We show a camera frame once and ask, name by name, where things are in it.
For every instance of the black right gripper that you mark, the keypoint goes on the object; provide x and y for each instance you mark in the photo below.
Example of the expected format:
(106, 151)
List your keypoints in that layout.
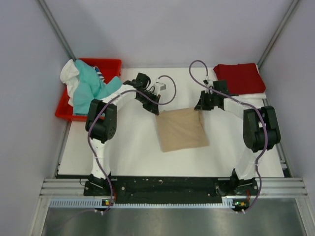
(201, 105)

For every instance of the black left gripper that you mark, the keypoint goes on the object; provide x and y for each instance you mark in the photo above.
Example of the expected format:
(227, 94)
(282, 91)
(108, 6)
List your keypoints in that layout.
(152, 107)

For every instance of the beige t-shirt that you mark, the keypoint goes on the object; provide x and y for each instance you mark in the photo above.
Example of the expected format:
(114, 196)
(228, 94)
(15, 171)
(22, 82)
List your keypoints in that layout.
(181, 129)

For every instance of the teal t-shirt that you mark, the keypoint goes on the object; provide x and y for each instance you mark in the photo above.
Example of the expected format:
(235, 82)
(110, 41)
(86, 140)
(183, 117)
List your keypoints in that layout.
(89, 88)

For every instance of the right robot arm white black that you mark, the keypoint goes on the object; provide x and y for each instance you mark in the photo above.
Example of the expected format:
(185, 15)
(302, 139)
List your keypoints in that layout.
(260, 133)

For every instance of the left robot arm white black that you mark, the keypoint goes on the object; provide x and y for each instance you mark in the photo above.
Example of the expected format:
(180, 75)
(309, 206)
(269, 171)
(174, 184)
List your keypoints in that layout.
(101, 123)

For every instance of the folded white t-shirt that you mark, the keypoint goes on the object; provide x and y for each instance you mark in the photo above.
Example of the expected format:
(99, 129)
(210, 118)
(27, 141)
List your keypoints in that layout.
(256, 96)

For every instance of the folded red t-shirt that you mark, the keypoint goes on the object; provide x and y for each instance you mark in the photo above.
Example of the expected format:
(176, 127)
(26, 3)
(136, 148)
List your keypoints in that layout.
(240, 77)

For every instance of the red plastic bin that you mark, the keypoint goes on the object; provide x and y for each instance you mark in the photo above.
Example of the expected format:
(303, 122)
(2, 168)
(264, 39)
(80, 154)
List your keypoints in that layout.
(109, 67)

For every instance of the red white blue striped shirt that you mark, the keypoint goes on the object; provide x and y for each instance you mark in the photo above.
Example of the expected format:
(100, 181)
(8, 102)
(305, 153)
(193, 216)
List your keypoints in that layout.
(100, 75)

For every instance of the white t-shirt in bin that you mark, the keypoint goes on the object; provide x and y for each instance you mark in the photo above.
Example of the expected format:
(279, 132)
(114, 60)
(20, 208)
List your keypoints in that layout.
(69, 76)

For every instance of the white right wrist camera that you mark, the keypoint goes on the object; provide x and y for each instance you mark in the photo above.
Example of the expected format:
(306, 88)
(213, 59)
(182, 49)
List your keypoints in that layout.
(208, 83)

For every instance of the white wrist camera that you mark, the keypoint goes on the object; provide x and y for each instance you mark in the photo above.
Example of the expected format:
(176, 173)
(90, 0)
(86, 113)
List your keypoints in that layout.
(208, 83)
(158, 87)

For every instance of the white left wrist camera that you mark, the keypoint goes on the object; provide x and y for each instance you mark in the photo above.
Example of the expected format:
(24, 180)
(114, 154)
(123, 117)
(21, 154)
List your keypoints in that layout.
(158, 87)

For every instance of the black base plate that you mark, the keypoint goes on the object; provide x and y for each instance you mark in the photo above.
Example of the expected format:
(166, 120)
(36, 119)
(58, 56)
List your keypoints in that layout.
(158, 190)

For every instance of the light blue cable duct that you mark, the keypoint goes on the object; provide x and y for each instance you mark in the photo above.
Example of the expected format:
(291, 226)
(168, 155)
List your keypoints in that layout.
(101, 203)

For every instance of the right aluminium side rail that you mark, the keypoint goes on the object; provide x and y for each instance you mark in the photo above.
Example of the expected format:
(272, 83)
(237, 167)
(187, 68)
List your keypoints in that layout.
(274, 163)

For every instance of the aluminium front rail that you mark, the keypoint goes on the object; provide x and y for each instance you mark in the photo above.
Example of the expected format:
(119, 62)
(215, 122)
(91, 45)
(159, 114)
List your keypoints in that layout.
(271, 188)

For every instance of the right aluminium corner post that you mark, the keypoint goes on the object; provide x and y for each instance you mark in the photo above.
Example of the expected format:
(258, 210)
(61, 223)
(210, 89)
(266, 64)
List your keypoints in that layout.
(279, 29)

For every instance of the aluminium corner post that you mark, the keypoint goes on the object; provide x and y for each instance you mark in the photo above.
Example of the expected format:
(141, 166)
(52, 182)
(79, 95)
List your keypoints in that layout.
(56, 28)
(279, 29)

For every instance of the left aluminium corner post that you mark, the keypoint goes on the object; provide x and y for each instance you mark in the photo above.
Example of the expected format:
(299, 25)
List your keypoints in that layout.
(56, 28)

